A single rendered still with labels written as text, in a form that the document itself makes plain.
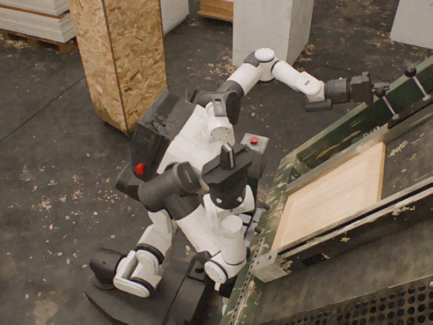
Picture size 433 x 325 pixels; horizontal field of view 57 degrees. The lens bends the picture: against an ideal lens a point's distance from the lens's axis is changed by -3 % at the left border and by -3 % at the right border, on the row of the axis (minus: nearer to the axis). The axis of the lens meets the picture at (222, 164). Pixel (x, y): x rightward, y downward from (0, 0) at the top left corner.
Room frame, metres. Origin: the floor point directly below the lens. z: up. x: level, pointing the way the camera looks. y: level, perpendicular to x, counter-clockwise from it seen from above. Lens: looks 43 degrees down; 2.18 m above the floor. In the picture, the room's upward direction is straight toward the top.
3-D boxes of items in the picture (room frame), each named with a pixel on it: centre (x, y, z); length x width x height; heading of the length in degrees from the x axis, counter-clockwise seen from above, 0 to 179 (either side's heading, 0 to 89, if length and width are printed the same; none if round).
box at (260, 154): (1.47, -0.15, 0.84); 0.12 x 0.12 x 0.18; 70
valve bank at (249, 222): (1.03, -0.07, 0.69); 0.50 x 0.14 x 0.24; 160
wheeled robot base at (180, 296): (1.15, 0.41, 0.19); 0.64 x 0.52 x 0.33; 71
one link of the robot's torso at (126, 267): (1.16, 0.44, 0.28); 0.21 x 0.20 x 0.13; 71
